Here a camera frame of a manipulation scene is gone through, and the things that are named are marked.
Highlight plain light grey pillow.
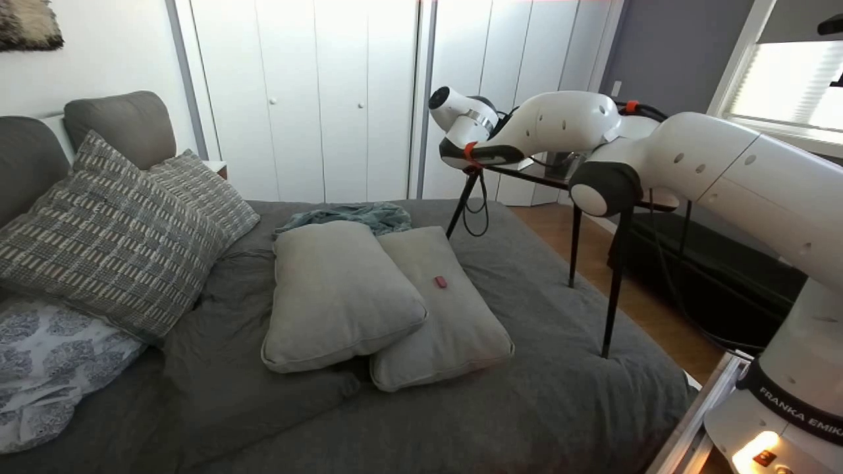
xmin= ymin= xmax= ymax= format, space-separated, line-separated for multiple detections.
xmin=259 ymin=218 xmax=430 ymax=376

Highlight white blue floral pillow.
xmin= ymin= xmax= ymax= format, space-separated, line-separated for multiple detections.
xmin=0 ymin=293 xmax=148 ymax=458

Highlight small grey checked cushion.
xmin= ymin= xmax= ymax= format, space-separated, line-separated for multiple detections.
xmin=148 ymin=148 xmax=263 ymax=259

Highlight grey vertical wall trim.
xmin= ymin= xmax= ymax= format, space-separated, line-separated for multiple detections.
xmin=163 ymin=0 xmax=214 ymax=164

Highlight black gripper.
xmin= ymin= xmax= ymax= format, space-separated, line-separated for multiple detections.
xmin=480 ymin=92 xmax=521 ymax=121

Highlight light grey pillow red spot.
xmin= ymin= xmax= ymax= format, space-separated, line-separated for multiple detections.
xmin=366 ymin=225 xmax=518 ymax=395

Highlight dark grey bed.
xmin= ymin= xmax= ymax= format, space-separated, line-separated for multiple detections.
xmin=0 ymin=198 xmax=696 ymax=474

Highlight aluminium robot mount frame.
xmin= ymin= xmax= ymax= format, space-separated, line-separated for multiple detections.
xmin=645 ymin=347 xmax=758 ymax=474

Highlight low grey headboard pad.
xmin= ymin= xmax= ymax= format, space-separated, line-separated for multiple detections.
xmin=0 ymin=116 xmax=73 ymax=230

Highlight large grey checked cushion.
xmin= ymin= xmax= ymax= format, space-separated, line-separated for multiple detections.
xmin=0 ymin=129 xmax=231 ymax=342

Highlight white framed window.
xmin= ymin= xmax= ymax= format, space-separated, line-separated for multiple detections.
xmin=707 ymin=0 xmax=843 ymax=151

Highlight teal knitted blanket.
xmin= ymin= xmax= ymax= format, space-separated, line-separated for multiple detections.
xmin=279 ymin=201 xmax=416 ymax=241

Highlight three legged wooden table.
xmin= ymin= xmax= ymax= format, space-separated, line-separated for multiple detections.
xmin=443 ymin=160 xmax=683 ymax=360

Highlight black low bench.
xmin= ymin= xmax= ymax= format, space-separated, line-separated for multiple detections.
xmin=605 ymin=209 xmax=808 ymax=354

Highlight white wardrobe doors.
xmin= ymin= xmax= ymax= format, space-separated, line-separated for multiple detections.
xmin=188 ymin=0 xmax=626 ymax=205

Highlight tall grey headboard pad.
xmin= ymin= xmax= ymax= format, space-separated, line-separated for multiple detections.
xmin=61 ymin=91 xmax=179 ymax=171

